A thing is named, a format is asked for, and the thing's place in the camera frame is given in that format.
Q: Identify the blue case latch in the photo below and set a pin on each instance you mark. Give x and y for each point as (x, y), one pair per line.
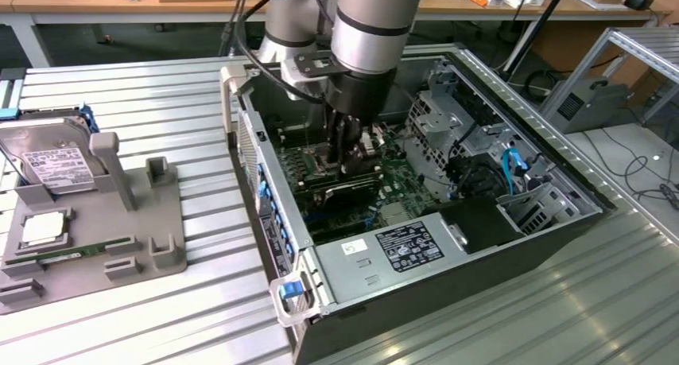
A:
(291, 289)

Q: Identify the CPU socket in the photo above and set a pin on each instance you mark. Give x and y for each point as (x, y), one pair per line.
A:
(320, 162)

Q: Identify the metal drive cage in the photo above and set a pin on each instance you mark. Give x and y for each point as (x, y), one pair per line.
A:
(435, 122)

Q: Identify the black RAM slot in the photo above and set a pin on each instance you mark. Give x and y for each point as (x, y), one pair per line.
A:
(296, 126)
(302, 139)
(298, 130)
(299, 135)

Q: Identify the black slanted pole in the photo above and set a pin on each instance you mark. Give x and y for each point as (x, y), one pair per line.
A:
(535, 27)

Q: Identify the green motherboard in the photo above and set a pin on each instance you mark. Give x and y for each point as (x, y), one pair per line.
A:
(403, 182)

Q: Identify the grey parts rack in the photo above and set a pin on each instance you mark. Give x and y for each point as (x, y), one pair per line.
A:
(95, 230)

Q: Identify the grey power supply unit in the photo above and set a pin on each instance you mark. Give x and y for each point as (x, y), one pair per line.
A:
(371, 261)

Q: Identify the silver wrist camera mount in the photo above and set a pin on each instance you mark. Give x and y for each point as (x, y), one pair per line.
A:
(312, 67)

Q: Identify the silver CPU chip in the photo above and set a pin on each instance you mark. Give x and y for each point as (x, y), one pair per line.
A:
(43, 227)

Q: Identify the green RAM stick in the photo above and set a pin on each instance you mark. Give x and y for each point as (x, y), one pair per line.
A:
(368, 176)
(63, 255)

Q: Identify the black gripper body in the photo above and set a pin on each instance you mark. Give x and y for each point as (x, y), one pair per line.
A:
(360, 94)

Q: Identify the silver finned heatsink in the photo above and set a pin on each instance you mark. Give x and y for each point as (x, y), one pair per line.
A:
(398, 214)

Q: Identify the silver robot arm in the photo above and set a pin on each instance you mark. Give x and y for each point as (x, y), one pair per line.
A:
(371, 23)

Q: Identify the metal disk bay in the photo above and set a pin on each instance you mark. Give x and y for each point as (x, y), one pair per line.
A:
(540, 214)

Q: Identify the metal socket cover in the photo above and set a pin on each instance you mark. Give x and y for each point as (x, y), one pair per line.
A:
(374, 140)

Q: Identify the thin locking lever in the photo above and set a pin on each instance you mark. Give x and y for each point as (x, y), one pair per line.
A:
(310, 136)

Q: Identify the aluminium profile frame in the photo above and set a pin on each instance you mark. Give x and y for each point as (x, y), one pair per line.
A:
(636, 43)

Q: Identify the hard disk with blue rails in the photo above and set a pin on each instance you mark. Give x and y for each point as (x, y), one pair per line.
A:
(48, 158)

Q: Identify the wooden desk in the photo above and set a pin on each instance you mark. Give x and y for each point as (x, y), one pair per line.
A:
(462, 5)

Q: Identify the grey equipment box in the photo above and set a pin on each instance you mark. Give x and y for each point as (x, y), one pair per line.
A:
(594, 106)

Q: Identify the grey desktop computer case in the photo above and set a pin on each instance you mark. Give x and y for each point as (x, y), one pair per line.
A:
(424, 321)

